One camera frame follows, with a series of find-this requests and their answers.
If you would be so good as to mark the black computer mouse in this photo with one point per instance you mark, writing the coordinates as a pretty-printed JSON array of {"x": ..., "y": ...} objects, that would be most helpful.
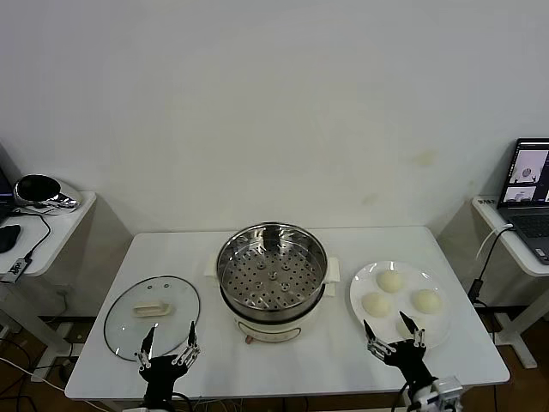
[{"x": 8, "y": 238}]

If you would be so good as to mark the small white label sticker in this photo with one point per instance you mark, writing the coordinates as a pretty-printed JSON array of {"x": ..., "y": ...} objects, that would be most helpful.
[{"x": 487, "y": 201}]

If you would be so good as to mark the grey usb hub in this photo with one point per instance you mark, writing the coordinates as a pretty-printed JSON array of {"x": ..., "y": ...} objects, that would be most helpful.
[{"x": 16, "y": 269}]

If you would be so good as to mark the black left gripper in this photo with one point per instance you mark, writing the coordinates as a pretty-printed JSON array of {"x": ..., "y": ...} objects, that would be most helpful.
[{"x": 163, "y": 373}]

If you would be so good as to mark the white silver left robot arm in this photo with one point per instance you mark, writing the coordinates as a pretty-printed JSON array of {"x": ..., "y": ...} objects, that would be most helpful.
[{"x": 158, "y": 407}]

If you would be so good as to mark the round white plate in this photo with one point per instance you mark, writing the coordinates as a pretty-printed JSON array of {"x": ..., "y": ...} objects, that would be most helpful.
[{"x": 364, "y": 279}]

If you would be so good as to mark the dark laptop screen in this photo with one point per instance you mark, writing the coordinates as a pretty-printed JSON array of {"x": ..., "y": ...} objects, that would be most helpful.
[{"x": 3, "y": 193}]

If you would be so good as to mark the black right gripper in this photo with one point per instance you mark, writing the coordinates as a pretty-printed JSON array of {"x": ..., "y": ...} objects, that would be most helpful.
[{"x": 409, "y": 358}]

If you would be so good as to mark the white steamed baozi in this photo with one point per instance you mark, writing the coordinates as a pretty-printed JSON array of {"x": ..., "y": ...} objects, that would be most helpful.
[
  {"x": 389, "y": 282},
  {"x": 376, "y": 304},
  {"x": 403, "y": 332},
  {"x": 426, "y": 300}
]

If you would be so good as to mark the open grey laptop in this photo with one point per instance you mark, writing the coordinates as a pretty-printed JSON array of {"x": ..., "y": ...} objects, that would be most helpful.
[{"x": 529, "y": 223}]

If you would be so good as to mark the stainless perforated steamer basket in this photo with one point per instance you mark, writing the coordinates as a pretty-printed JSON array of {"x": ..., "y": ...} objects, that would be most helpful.
[{"x": 257, "y": 279}]

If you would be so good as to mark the shiny chrome headset device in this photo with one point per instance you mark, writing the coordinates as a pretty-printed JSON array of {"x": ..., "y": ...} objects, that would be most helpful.
[{"x": 38, "y": 189}]

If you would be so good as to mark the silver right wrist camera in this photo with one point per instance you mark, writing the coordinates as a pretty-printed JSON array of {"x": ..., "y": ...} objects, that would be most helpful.
[{"x": 448, "y": 390}]

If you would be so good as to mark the white side table black frame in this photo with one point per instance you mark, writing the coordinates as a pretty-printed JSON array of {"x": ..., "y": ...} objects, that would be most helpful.
[{"x": 521, "y": 262}]

